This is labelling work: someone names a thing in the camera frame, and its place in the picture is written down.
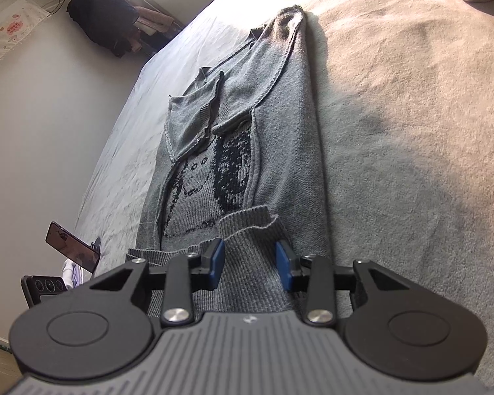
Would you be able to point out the folded white garment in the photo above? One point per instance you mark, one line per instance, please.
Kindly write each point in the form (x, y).
(69, 273)

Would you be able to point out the smartphone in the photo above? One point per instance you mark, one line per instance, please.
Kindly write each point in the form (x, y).
(70, 247)

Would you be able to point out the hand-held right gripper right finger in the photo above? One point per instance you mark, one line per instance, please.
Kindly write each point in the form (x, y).
(282, 267)

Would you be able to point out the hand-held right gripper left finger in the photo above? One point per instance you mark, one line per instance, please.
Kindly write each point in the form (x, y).
(219, 261)

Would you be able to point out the folded purple garment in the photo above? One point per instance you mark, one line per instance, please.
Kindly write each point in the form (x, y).
(78, 275)

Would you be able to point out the dark hanging coat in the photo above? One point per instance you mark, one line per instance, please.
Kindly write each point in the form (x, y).
(103, 20)

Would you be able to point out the air conditioner with cloth cover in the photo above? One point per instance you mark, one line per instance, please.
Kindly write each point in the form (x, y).
(12, 28)

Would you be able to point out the grey knit sweater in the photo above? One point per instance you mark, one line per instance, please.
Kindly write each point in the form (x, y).
(280, 140)

